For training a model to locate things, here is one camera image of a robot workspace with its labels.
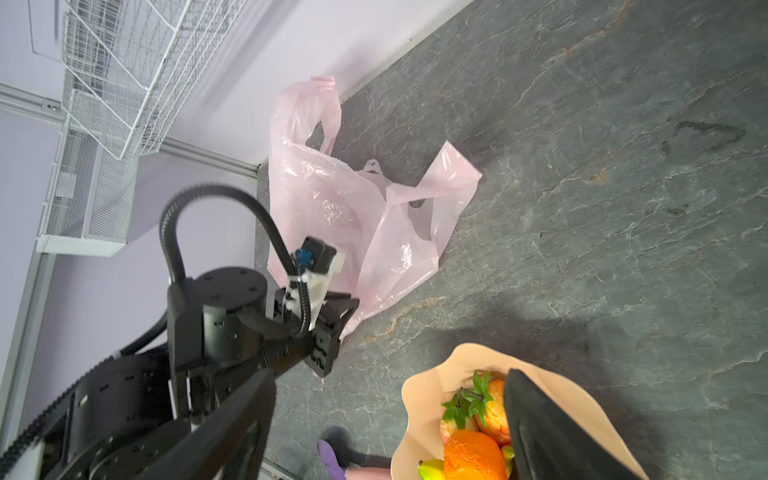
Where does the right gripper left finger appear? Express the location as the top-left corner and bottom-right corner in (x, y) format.
(139, 370), (276, 479)

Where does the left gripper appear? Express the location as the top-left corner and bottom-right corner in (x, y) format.
(272, 292), (360, 378)

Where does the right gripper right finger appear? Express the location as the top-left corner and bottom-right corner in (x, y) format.
(503, 369), (639, 479)

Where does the orange tangerine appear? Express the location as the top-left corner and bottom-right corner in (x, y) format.
(443, 430), (508, 480)

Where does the pink plastic bag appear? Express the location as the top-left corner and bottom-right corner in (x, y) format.
(268, 77), (482, 335)

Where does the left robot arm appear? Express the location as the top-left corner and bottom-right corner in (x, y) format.
(1, 268), (359, 479)

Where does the pale strawberry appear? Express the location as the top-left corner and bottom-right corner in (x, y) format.
(439, 416), (480, 444)

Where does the beige wavy fruit plate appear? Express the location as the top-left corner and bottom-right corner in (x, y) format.
(391, 343), (647, 479)

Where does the yellow banana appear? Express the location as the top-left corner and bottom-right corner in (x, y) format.
(417, 459), (446, 480)

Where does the small white mesh basket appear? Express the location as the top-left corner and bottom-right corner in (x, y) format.
(35, 119), (139, 257)

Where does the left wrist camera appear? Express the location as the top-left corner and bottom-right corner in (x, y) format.
(284, 237), (346, 331)

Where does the purple scoop pink handle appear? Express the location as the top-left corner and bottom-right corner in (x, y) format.
(317, 440), (392, 480)

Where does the black corrugated cable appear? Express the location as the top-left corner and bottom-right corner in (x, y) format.
(0, 182), (313, 469)

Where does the long white wire basket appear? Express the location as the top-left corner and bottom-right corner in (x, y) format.
(25, 1), (245, 165)

